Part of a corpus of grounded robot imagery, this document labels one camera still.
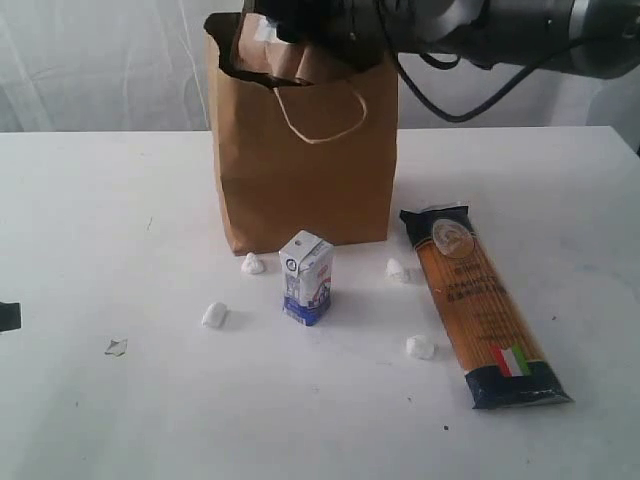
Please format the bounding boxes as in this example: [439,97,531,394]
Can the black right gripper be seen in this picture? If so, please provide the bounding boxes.
[243,0,397,55]

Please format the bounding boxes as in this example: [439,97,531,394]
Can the brown kraft pouch orange label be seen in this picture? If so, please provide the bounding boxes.
[230,12,346,84]

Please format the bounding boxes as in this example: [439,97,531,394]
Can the small blue white milk carton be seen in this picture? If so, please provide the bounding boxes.
[279,230,334,327]

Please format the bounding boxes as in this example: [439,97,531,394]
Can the spaghetti pack black ends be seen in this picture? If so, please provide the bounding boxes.
[400,205,571,410]

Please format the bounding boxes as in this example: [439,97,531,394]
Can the right robot arm black grey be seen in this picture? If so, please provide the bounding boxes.
[243,0,639,79]

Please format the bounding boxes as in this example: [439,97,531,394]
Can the brown paper bag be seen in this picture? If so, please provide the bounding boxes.
[204,13,398,255]

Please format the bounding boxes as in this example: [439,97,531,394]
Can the chipped spot paint flake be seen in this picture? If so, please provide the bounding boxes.
[104,339,128,357]

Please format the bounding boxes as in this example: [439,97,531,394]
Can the white foam peanut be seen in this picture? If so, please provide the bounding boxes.
[241,252,266,275]
[201,302,228,329]
[385,258,411,284]
[405,335,436,360]

